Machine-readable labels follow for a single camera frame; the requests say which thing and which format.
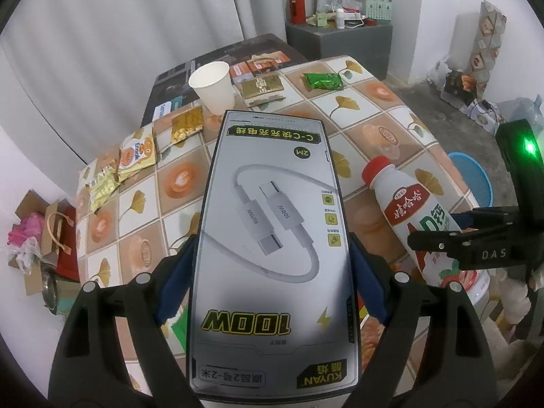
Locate brown cardboard box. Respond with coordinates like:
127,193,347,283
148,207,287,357
15,189,64,298

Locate grey cable packaging box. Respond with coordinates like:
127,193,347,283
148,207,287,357
186,109,362,394

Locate gold patterned small box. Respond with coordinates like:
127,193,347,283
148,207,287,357
236,75,286,107

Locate blue plastic waste basket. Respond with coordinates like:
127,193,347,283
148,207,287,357
448,152,494,207

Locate white plastic bag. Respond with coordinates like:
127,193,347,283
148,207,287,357
427,57,451,90

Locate clear plastic bag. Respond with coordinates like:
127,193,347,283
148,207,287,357
8,238,43,270

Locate white curtain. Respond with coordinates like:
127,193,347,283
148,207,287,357
0,0,423,196

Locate tile-pattern tablecloth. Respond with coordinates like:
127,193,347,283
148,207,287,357
75,54,489,408

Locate red paper bag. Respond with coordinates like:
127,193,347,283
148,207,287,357
55,208,81,281

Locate metal pot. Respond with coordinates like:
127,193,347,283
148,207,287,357
40,272,60,313

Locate dark orange printed bag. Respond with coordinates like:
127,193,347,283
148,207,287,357
444,70,479,107

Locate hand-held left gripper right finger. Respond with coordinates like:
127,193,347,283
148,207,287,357
346,229,486,408

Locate white drink bottle red cap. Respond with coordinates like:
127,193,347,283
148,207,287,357
361,156,474,287

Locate kraft paper bag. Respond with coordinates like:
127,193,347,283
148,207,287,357
45,200,77,260

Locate patchwork printed paper bag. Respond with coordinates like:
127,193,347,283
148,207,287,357
467,2,508,98

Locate yellow corn snack packet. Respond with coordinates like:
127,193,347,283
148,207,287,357
170,108,204,143

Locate person's right hand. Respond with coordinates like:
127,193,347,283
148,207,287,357
489,271,533,335

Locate light green plastic basket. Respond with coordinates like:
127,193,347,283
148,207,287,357
366,0,392,22

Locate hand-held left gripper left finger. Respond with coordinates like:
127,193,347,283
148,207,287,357
57,221,205,408

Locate pink plastic bag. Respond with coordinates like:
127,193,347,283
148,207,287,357
7,216,43,249

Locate orange white bear snack packet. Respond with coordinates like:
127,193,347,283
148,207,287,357
118,131,159,176

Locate grey plastic bag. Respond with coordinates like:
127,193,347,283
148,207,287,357
497,96,544,128

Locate white paper cup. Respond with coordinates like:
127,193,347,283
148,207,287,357
188,61,236,115

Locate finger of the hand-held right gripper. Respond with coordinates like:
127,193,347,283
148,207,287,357
458,205,518,234
406,227,470,264

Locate white blue card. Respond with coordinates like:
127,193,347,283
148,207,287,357
155,100,183,120

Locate grey cabinet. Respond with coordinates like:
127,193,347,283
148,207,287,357
285,19,394,81

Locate yellow green snack packet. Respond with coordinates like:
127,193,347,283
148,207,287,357
87,174,120,212
96,159,122,188

